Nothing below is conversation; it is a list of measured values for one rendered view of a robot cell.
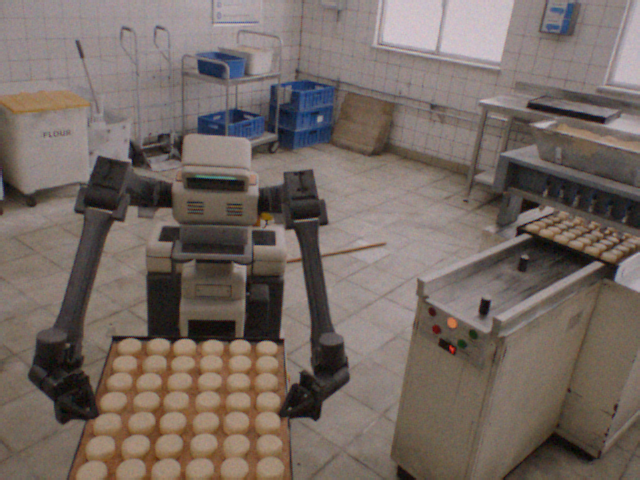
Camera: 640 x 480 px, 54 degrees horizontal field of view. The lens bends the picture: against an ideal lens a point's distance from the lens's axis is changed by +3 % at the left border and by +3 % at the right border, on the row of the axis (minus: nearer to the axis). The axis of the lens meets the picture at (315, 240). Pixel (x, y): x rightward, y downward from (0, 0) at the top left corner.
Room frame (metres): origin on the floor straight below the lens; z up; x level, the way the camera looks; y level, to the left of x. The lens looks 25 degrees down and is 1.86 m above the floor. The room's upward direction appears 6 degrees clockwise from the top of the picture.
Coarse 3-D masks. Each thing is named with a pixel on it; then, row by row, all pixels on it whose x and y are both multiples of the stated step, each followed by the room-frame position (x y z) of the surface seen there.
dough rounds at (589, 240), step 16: (544, 224) 2.40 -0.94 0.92; (560, 224) 2.42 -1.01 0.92; (576, 224) 2.46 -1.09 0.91; (592, 224) 2.46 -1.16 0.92; (560, 240) 2.25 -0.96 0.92; (576, 240) 2.28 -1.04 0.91; (592, 240) 2.29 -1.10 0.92; (608, 240) 2.30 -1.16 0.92; (624, 240) 2.35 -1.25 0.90; (608, 256) 2.13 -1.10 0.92; (624, 256) 2.19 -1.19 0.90
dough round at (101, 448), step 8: (96, 440) 0.88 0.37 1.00; (104, 440) 0.88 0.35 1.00; (112, 440) 0.88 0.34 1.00; (88, 448) 0.86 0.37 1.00; (96, 448) 0.86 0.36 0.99; (104, 448) 0.86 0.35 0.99; (112, 448) 0.87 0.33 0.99; (88, 456) 0.85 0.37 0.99; (96, 456) 0.85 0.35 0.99; (104, 456) 0.85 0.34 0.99; (112, 456) 0.86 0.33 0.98
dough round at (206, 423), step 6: (204, 414) 0.97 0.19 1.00; (210, 414) 0.97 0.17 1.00; (198, 420) 0.95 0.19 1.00; (204, 420) 0.95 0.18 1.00; (210, 420) 0.95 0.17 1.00; (216, 420) 0.96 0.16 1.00; (198, 426) 0.94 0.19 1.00; (204, 426) 0.94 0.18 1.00; (210, 426) 0.94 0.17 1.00; (216, 426) 0.94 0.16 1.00; (198, 432) 0.93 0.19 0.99; (204, 432) 0.93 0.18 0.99; (210, 432) 0.93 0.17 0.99; (216, 432) 0.94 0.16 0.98
